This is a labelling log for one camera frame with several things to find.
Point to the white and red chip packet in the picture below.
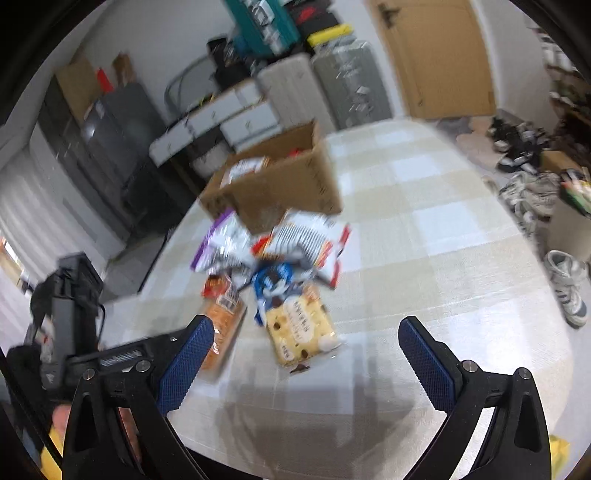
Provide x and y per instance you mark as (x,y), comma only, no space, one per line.
(304,240)

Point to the yellow cloth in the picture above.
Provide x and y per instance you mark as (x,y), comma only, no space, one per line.
(51,457)
(559,466)

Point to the pile of worn shoes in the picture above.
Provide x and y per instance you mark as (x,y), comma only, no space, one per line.
(526,194)

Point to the person's left hand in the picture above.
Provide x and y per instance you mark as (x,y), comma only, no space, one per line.
(61,417)

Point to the white curtain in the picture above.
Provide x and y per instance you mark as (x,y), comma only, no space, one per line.
(41,221)

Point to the wooden door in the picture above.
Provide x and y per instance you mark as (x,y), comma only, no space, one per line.
(438,60)

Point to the brown cardboard box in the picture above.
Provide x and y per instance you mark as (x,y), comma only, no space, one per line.
(286,194)

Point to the red folder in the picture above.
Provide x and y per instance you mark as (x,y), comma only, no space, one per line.
(105,81)

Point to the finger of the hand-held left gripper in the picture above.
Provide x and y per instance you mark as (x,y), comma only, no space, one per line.
(120,348)

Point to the beige floor mat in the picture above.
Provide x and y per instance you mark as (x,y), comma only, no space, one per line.
(480,145)

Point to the flat cardboard sheet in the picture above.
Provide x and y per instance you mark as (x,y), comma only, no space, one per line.
(76,87)

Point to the silver and white snack packet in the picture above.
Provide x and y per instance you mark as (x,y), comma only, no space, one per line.
(244,168)

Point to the white suitcase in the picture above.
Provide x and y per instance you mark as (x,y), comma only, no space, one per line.
(295,92)

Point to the black storage basket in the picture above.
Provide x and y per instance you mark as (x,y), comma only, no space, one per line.
(235,74)

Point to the silver suitcase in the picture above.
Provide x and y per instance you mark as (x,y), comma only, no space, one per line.
(353,83)

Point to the blue cookie packet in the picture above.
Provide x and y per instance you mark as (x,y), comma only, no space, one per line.
(274,286)

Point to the orange cracker packet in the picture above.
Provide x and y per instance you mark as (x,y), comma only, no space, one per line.
(226,323)

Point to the beige trash bin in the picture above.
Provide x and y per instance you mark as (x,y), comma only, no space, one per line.
(565,226)

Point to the small brown carton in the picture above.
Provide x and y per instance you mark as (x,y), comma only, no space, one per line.
(122,69)

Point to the shoe rack with shoes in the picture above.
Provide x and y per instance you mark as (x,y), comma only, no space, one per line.
(561,60)

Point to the teal suitcase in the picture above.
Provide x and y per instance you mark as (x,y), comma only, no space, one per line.
(258,27)

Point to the wooden shoe rack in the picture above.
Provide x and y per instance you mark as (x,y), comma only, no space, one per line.
(568,97)

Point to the grey metal frame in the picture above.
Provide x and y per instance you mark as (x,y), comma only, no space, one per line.
(178,83)

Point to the plain cardboard box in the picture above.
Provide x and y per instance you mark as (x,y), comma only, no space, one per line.
(558,161)

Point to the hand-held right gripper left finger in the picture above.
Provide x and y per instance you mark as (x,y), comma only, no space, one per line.
(184,364)

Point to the grey fridge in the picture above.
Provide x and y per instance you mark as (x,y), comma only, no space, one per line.
(129,152)

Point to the black printed bag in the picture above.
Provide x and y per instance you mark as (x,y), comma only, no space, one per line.
(221,50)

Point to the purple and white snack packet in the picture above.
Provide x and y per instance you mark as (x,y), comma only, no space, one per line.
(221,240)

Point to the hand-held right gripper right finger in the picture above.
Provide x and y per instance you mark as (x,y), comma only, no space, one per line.
(427,364)

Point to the white drawer cabinet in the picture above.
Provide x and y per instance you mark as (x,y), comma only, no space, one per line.
(249,120)

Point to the cream cracker packet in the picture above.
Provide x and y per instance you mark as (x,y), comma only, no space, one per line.
(300,332)

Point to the checked tablecloth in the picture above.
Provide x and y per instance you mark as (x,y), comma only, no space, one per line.
(415,258)

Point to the wicker laundry basket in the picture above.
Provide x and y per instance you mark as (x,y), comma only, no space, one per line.
(210,159)

